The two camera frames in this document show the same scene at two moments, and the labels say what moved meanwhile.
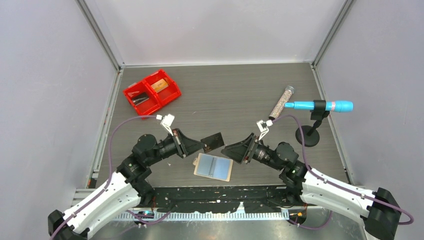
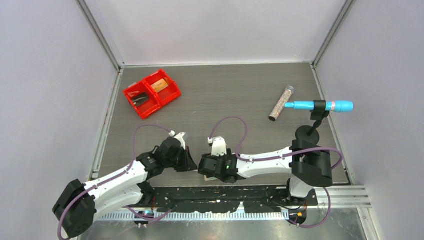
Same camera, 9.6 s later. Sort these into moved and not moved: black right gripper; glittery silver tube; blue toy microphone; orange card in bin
Moved: black right gripper
Not moved: blue toy microphone; orange card in bin; glittery silver tube
